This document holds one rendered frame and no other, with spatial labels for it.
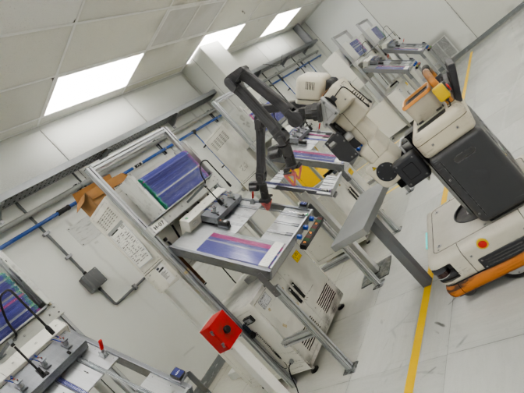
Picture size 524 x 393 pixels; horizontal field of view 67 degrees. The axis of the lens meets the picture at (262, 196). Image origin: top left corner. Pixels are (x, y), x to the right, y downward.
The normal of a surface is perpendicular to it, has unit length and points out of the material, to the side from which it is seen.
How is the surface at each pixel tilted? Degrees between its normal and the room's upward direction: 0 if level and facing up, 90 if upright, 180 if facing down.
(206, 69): 90
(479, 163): 90
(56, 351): 47
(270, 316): 90
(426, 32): 90
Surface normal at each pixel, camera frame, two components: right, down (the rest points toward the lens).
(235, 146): -0.44, 0.47
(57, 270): 0.59, -0.49
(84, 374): -0.04, -0.86
